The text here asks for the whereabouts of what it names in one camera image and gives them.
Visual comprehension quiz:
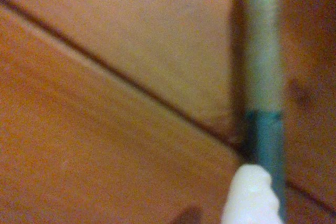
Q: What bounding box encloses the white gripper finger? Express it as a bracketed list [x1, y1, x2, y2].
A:
[220, 164, 283, 224]

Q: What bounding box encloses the green pen clear tip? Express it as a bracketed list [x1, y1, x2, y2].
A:
[245, 0, 288, 224]

